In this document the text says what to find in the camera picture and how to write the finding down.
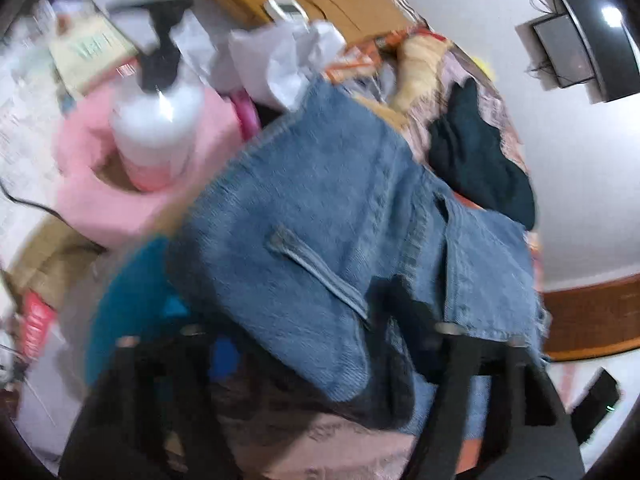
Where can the red packet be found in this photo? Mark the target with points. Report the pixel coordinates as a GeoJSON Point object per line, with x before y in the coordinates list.
{"type": "Point", "coordinates": [37, 325]}

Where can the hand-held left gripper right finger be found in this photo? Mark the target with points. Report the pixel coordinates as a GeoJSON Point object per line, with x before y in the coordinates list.
{"type": "Point", "coordinates": [452, 360]}

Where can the pink cloth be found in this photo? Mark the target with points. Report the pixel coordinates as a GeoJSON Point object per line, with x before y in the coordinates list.
{"type": "Point", "coordinates": [85, 160]}

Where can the black folded garment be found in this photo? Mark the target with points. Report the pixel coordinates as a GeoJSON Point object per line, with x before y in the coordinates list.
{"type": "Point", "coordinates": [475, 160]}

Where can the black wall television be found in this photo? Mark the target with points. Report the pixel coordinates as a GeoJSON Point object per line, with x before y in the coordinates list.
{"type": "Point", "coordinates": [600, 35]}

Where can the pile of papers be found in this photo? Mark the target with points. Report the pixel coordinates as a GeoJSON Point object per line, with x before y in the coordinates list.
{"type": "Point", "coordinates": [22, 125]}

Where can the white pump bottle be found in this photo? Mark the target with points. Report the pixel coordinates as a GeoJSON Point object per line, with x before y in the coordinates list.
{"type": "Point", "coordinates": [155, 130]}

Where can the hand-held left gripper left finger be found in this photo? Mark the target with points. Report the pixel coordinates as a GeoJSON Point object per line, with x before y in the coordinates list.
{"type": "Point", "coordinates": [222, 360]}

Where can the blue denim pants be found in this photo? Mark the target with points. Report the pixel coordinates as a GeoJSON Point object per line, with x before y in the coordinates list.
{"type": "Point", "coordinates": [325, 200]}

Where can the white remote control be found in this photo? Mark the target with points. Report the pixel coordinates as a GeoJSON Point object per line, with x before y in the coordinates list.
{"type": "Point", "coordinates": [286, 8]}

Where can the yellowish booklet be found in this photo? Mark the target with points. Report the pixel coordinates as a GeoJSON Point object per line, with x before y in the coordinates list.
{"type": "Point", "coordinates": [90, 52]}

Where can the crumpled white plastic bag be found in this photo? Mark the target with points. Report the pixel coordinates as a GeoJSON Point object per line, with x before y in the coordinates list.
{"type": "Point", "coordinates": [285, 60]}

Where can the teal cloth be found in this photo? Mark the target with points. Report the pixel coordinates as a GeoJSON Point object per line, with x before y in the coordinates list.
{"type": "Point", "coordinates": [135, 310]}

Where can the small black wall monitor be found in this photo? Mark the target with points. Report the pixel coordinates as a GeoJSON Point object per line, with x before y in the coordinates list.
{"type": "Point", "coordinates": [562, 50]}

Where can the wooden overhead cabinet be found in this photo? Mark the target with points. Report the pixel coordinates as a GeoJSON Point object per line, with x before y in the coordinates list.
{"type": "Point", "coordinates": [595, 315]}

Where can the printed bedspread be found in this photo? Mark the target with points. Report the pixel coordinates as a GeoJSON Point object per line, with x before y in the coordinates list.
{"type": "Point", "coordinates": [415, 65]}

